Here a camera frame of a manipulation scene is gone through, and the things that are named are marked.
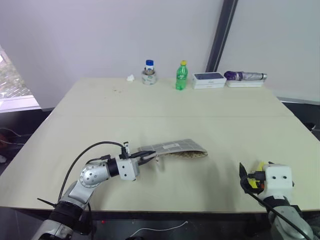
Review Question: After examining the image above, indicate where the purple folded umbrella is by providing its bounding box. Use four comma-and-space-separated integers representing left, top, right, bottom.
223, 70, 268, 82

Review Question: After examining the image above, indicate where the dark vertical wall strip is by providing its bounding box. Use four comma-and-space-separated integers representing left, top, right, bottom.
204, 0, 240, 73

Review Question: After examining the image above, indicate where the yellow highlighter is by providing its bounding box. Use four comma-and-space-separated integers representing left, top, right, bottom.
249, 161, 268, 189

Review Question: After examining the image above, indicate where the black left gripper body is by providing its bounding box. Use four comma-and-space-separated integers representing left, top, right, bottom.
129, 152, 146, 166

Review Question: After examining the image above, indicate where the white cord on floor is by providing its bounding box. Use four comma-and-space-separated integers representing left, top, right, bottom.
129, 220, 189, 238

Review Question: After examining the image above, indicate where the white tape roll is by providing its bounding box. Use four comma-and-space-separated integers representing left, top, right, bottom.
141, 70, 159, 86

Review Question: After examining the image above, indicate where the small blue-capped bottle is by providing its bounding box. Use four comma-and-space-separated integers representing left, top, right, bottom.
144, 59, 155, 76

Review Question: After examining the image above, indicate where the white phone box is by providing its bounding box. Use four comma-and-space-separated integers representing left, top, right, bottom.
191, 72, 227, 90

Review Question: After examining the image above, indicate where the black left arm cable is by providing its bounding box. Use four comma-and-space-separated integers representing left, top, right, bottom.
57, 141, 131, 204

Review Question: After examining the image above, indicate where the black cable tie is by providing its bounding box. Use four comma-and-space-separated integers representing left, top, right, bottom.
36, 198, 59, 209

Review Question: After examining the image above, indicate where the window with white frame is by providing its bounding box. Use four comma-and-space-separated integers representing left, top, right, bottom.
0, 44, 42, 114

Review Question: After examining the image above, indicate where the green soda bottle yellow cap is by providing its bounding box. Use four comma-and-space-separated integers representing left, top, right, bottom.
175, 60, 188, 91

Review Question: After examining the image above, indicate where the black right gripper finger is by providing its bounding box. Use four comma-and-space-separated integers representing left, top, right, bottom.
239, 162, 250, 180

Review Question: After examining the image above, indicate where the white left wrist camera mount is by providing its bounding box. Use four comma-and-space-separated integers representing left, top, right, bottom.
116, 158, 141, 182

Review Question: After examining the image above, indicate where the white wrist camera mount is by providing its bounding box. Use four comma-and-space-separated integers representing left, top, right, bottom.
116, 158, 141, 182
262, 162, 295, 199

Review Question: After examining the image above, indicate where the grey grid fabric pouch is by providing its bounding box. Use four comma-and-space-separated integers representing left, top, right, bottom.
137, 138, 209, 164

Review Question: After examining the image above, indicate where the flat white box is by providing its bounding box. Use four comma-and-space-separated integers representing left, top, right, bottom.
226, 79, 265, 89

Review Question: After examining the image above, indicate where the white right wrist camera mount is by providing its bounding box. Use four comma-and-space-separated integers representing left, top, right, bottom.
262, 162, 295, 199

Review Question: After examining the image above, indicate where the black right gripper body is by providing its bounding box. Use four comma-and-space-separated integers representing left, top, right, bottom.
248, 170, 266, 194

